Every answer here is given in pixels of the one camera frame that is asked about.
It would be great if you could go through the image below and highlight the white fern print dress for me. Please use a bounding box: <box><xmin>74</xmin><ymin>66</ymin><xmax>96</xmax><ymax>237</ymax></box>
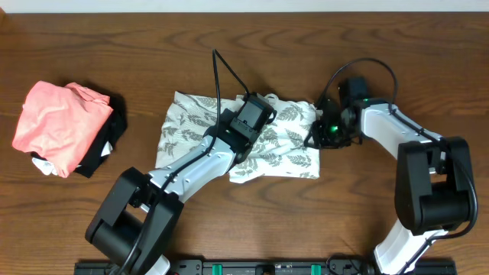
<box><xmin>155</xmin><ymin>92</ymin><xmax>320</xmax><ymax>183</ymax></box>

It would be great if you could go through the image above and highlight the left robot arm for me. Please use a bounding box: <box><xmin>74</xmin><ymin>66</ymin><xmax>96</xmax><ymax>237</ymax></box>
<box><xmin>85</xmin><ymin>107</ymin><xmax>276</xmax><ymax>274</ymax></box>

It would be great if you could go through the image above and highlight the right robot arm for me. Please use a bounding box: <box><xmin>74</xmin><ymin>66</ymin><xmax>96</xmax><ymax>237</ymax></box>
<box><xmin>309</xmin><ymin>96</ymin><xmax>478</xmax><ymax>274</ymax></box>

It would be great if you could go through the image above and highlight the folded black garment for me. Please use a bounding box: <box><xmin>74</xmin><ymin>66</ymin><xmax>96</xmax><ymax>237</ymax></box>
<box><xmin>30</xmin><ymin>82</ymin><xmax>129</xmax><ymax>179</ymax></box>

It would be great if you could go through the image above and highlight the folded coral pink garment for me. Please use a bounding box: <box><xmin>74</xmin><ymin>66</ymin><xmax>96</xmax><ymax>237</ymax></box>
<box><xmin>12</xmin><ymin>81</ymin><xmax>113</xmax><ymax>178</ymax></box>

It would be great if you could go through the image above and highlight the white crumpled cloth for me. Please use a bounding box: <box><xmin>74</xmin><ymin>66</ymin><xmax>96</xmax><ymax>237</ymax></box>
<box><xmin>31</xmin><ymin>141</ymin><xmax>113</xmax><ymax>176</ymax></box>

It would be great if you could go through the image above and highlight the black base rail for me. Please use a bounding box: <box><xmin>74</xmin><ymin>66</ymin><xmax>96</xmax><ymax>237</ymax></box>
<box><xmin>73</xmin><ymin>256</ymin><xmax>458</xmax><ymax>275</ymax></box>

